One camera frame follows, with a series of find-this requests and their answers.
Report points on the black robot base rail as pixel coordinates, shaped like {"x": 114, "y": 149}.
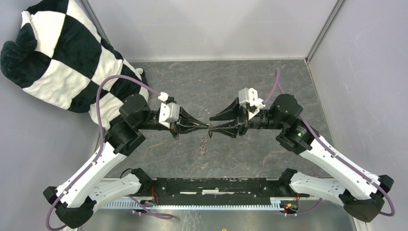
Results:
{"x": 215, "y": 191}

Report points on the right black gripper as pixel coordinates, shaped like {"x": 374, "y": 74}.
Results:
{"x": 232, "y": 112}

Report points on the left aluminium corner post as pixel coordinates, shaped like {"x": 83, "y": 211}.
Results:
{"x": 89, "y": 11}

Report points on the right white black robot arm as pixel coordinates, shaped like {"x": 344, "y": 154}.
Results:
{"x": 360, "y": 193}

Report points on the right aluminium corner post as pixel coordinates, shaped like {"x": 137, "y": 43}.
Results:
{"x": 325, "y": 29}

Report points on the black white checkered blanket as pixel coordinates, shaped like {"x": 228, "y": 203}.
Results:
{"x": 60, "y": 58}

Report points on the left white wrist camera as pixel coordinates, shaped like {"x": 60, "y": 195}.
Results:
{"x": 169, "y": 110}

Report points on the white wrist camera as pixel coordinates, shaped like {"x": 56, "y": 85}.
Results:
{"x": 248, "y": 98}
{"x": 169, "y": 110}

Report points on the aluminium corner post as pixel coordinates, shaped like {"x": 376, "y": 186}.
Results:
{"x": 325, "y": 29}
{"x": 89, "y": 11}

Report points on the silver toothed metal strip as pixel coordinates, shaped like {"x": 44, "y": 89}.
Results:
{"x": 127, "y": 203}

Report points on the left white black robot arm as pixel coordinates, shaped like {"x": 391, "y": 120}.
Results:
{"x": 80, "y": 197}

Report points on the silver metal keyring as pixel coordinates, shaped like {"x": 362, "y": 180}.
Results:
{"x": 210, "y": 132}

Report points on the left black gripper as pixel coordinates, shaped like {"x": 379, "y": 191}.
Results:
{"x": 176, "y": 128}

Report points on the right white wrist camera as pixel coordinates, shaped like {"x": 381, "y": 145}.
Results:
{"x": 248, "y": 98}

